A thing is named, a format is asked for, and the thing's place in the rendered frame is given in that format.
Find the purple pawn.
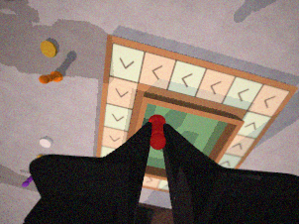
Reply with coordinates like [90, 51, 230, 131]
[22, 176, 33, 187]

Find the red pawn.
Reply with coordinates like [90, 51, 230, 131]
[149, 114, 166, 150]

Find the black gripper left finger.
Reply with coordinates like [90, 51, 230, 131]
[29, 122, 152, 224]

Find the cream board game path with arrow squares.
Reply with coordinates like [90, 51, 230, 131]
[100, 43, 290, 191]

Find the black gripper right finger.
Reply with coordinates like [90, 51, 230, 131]
[162, 123, 299, 224]

